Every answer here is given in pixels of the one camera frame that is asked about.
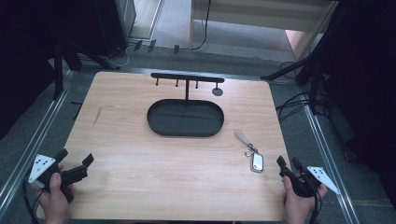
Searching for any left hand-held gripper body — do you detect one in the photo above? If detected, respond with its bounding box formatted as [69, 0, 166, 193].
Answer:
[28, 153, 90, 203]

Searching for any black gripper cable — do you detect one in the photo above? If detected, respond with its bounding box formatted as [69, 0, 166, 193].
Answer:
[307, 189, 323, 224]
[21, 178, 43, 224]

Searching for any black key rack with tray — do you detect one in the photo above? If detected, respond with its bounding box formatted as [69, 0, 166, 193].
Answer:
[146, 72, 226, 138]

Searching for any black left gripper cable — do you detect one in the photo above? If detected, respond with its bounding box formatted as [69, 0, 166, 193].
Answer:
[21, 178, 43, 224]

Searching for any black metal stand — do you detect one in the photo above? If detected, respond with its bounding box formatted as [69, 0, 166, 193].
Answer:
[260, 43, 331, 117]

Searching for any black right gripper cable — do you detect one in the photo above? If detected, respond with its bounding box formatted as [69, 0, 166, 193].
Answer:
[307, 189, 323, 224]

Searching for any thin black hanging cable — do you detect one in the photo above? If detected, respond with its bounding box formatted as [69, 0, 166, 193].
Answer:
[186, 0, 213, 52]

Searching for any black metal stand post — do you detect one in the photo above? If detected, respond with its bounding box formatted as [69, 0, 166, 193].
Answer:
[51, 38, 65, 101]

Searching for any bundle of black cables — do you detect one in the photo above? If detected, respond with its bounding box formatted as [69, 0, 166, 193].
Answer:
[275, 91, 330, 124]

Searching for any white cable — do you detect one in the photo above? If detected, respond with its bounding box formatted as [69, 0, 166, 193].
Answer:
[103, 44, 131, 68]

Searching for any person's left hand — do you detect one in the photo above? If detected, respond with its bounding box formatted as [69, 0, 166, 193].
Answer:
[30, 172, 76, 224]

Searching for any silver keychain with strap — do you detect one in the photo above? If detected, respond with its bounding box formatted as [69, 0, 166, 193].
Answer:
[233, 129, 265, 174]

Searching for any black slanted stand leg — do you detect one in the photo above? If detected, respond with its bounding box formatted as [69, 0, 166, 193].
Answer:
[62, 38, 121, 71]

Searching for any aluminium frame rail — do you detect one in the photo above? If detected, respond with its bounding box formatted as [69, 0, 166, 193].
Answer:
[298, 87, 362, 224]
[0, 69, 78, 218]

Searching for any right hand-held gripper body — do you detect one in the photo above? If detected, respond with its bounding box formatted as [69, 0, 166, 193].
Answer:
[279, 165, 341, 199]

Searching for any person's right hand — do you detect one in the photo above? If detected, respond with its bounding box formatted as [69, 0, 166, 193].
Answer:
[281, 175, 329, 224]

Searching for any white cabinet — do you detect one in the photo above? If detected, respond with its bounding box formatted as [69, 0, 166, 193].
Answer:
[189, 0, 340, 63]

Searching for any dark cabinet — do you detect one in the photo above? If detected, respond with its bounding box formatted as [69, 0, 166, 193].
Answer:
[92, 0, 138, 58]

